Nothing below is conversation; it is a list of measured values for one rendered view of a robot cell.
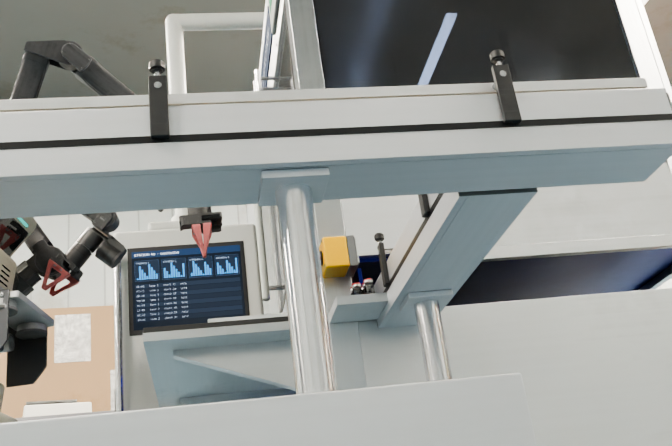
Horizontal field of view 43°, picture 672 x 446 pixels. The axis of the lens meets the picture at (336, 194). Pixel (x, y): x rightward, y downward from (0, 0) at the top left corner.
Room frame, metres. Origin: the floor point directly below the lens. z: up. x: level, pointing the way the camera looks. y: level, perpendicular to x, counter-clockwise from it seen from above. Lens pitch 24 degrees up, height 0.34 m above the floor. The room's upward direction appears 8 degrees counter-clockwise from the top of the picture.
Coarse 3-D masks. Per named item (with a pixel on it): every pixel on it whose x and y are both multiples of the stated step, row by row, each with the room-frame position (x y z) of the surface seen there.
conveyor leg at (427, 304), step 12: (408, 300) 1.63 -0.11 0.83; (420, 300) 1.64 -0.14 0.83; (432, 300) 1.64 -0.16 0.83; (444, 300) 1.66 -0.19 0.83; (420, 312) 1.64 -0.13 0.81; (432, 312) 1.64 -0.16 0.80; (420, 324) 1.65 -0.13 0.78; (432, 324) 1.64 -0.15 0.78; (420, 336) 1.65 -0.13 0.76; (432, 336) 1.64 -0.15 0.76; (444, 336) 1.65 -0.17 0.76; (432, 348) 1.64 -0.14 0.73; (444, 348) 1.65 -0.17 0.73; (432, 360) 1.64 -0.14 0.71; (444, 360) 1.64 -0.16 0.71; (432, 372) 1.64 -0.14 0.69; (444, 372) 1.64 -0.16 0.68
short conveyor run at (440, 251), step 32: (480, 192) 1.18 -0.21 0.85; (512, 192) 1.19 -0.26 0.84; (416, 224) 1.42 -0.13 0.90; (448, 224) 1.28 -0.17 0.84; (480, 224) 1.30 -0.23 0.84; (384, 256) 1.67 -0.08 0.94; (416, 256) 1.45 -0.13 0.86; (448, 256) 1.43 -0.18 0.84; (480, 256) 1.46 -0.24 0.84; (384, 288) 1.73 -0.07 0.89; (416, 288) 1.59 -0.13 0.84; (448, 288) 1.62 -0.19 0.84; (384, 320) 1.79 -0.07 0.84
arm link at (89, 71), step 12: (72, 48) 1.63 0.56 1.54; (72, 60) 1.64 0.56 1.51; (84, 60) 1.65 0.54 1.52; (72, 72) 1.73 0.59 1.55; (84, 72) 1.68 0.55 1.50; (96, 72) 1.69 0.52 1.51; (108, 72) 1.70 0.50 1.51; (96, 84) 1.70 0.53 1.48; (108, 84) 1.71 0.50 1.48; (120, 84) 1.72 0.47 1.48
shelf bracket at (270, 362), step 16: (176, 352) 1.86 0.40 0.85; (192, 352) 1.86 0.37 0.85; (208, 352) 1.87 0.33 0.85; (224, 352) 1.88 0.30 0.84; (240, 352) 1.88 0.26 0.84; (256, 352) 1.89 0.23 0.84; (272, 352) 1.90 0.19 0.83; (288, 352) 1.90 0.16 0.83; (224, 368) 1.88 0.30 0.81; (240, 368) 1.88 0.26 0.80; (256, 368) 1.89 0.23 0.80; (272, 368) 1.90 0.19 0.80; (288, 368) 1.90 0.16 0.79; (272, 384) 1.92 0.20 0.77; (288, 384) 1.90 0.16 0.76
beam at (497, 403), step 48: (432, 384) 1.03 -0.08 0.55; (480, 384) 1.05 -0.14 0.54; (0, 432) 0.94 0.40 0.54; (48, 432) 0.95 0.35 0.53; (96, 432) 0.96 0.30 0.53; (144, 432) 0.97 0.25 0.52; (192, 432) 0.98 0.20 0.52; (240, 432) 0.99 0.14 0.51; (288, 432) 1.00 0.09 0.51; (336, 432) 1.01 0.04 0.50; (384, 432) 1.02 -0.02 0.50; (432, 432) 1.03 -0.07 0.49; (480, 432) 1.04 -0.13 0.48; (528, 432) 1.05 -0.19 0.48
